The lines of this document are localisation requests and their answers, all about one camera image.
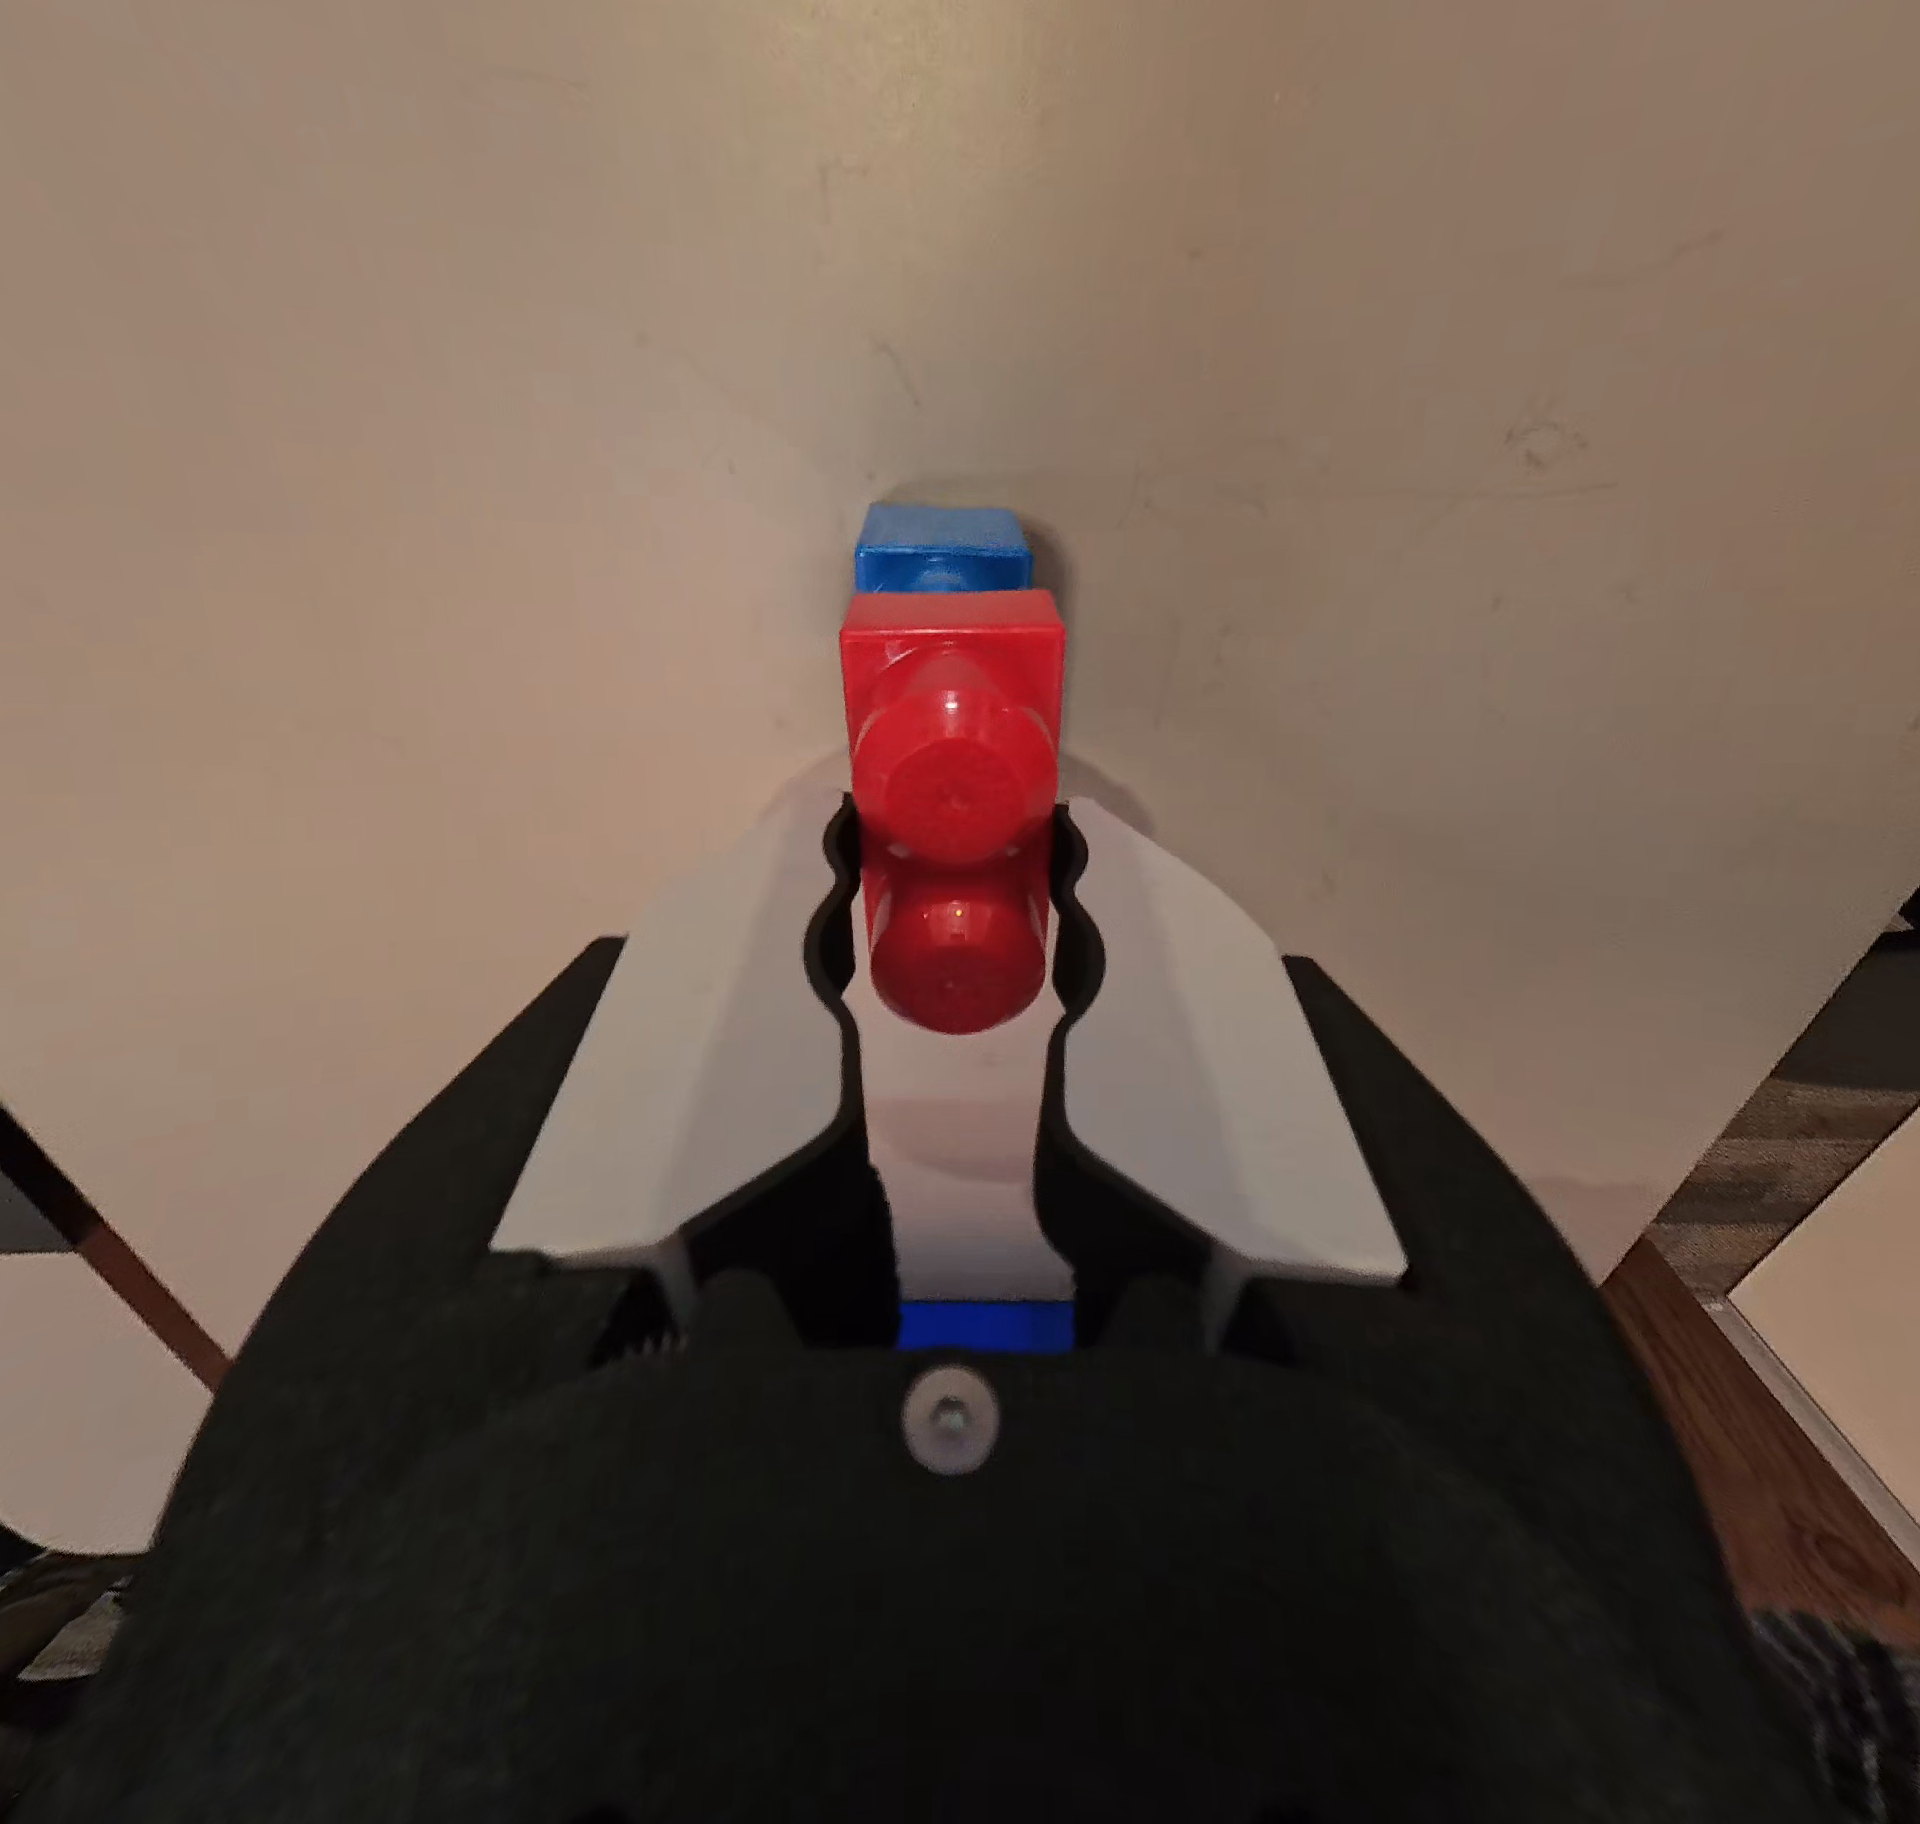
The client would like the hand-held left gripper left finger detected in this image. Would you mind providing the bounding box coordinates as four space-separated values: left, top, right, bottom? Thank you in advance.
494 788 875 1323

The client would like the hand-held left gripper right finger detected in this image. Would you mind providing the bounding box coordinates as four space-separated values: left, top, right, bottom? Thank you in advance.
1036 792 1412 1323

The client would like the blue mega block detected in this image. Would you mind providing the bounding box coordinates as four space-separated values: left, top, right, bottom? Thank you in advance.
897 1298 1081 1356
853 502 1040 602

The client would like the long red mega block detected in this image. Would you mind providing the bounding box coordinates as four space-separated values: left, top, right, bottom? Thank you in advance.
839 584 1072 1038

